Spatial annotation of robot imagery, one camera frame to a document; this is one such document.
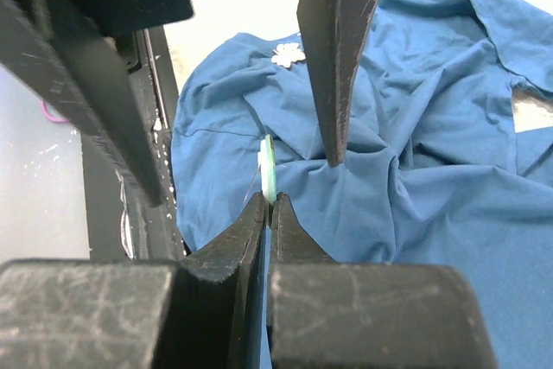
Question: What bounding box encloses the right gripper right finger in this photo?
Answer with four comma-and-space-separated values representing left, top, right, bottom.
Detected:
267, 194, 497, 368

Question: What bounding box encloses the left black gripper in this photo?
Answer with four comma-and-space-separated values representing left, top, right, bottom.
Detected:
1, 0, 194, 206

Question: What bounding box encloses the round pale green brooch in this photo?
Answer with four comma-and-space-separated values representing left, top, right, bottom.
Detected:
257, 135, 277, 207

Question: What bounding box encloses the dark blue t-shirt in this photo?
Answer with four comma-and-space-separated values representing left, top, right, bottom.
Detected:
172, 0, 552, 368

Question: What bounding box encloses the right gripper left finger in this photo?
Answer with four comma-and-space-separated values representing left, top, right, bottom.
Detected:
1, 193, 266, 368

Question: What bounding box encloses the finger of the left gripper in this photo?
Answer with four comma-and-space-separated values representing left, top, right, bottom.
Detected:
296, 0, 378, 167

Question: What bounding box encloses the gold flower brooch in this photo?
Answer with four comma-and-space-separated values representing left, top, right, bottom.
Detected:
271, 42, 306, 69

